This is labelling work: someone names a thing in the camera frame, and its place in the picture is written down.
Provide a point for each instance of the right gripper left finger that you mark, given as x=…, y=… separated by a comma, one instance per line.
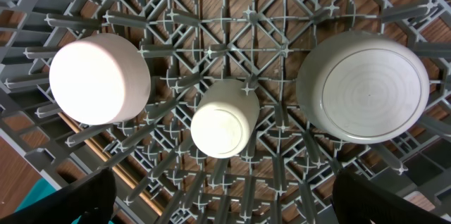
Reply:
x=70, y=203

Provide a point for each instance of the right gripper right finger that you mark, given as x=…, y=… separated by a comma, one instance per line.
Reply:
x=359, y=201

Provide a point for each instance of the wooden chopstick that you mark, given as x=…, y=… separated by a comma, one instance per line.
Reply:
x=120, y=171

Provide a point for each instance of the grey bowl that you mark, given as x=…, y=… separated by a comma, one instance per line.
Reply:
x=362, y=87

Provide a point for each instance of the pink shallow bowl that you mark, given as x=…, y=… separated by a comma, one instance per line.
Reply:
x=100, y=79

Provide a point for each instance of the white cup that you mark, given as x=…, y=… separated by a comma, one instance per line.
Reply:
x=225, y=119

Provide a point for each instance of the grey dishwasher rack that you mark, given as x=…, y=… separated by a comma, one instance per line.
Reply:
x=286, y=172

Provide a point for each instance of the teal plastic serving tray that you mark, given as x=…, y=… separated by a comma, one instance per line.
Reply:
x=37, y=194

